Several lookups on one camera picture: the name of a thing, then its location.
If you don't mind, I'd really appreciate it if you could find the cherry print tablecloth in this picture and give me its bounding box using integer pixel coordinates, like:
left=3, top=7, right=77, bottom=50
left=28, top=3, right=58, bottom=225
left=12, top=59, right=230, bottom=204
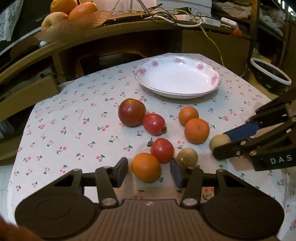
left=7, top=54, right=295, bottom=240

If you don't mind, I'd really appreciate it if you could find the yellow cable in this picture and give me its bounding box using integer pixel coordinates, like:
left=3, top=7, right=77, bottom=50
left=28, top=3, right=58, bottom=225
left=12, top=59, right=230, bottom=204
left=199, top=24, right=248, bottom=78

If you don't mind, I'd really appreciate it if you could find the white rimmed waste bin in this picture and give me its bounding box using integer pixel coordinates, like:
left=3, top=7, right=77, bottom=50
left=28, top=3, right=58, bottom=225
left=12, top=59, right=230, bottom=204
left=250, top=58, right=292, bottom=95

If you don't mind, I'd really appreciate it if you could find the large orange tangerine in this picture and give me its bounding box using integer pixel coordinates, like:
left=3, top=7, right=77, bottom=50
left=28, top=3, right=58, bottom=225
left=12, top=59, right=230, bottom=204
left=184, top=118, right=210, bottom=144

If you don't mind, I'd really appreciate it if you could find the white floral plate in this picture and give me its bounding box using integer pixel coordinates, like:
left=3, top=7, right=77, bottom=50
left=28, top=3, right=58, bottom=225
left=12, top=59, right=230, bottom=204
left=134, top=55, right=221, bottom=99

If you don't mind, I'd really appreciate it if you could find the white power adapter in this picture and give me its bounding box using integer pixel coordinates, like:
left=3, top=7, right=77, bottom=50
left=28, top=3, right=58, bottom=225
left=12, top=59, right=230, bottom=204
left=221, top=17, right=239, bottom=29

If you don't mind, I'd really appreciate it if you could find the dark red apple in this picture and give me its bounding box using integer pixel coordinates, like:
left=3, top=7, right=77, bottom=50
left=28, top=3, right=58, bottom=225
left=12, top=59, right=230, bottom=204
left=118, top=98, right=146, bottom=127

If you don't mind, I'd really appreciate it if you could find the small orange tangerine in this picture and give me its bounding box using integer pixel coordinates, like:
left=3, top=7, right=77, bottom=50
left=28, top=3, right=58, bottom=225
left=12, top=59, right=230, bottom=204
left=178, top=106, right=199, bottom=126

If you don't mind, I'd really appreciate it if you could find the orange on shelf top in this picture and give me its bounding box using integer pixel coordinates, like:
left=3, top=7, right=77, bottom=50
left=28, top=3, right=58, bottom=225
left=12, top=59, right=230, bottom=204
left=50, top=0, right=78, bottom=15

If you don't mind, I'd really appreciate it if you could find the white cable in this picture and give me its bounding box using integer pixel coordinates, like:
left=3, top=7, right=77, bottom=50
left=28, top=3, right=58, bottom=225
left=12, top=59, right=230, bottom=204
left=143, top=14, right=203, bottom=28

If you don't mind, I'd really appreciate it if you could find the glass fruit bowl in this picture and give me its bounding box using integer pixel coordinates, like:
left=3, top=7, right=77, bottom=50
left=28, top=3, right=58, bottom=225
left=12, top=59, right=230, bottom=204
left=35, top=11, right=111, bottom=43

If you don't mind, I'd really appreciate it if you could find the red tomato with stem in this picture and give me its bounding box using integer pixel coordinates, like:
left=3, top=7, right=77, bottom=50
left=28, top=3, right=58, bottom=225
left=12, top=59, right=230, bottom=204
left=147, top=138, right=175, bottom=163

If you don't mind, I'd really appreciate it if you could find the red tomato upper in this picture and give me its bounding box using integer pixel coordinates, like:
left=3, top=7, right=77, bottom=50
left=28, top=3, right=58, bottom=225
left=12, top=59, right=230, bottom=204
left=142, top=113, right=167, bottom=136

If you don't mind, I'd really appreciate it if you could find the yellow apple on shelf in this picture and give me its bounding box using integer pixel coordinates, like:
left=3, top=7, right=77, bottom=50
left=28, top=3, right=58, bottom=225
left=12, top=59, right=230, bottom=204
left=41, top=11, right=68, bottom=31

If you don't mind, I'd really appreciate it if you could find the orange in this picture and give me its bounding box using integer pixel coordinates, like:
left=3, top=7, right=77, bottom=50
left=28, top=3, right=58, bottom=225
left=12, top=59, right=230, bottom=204
left=131, top=153, right=162, bottom=183
left=50, top=0, right=78, bottom=15
left=68, top=2, right=98, bottom=20

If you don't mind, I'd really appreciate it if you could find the brown kiwi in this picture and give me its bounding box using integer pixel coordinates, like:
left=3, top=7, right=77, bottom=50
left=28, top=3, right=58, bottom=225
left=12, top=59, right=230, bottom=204
left=176, top=148, right=198, bottom=167
left=209, top=134, right=231, bottom=151

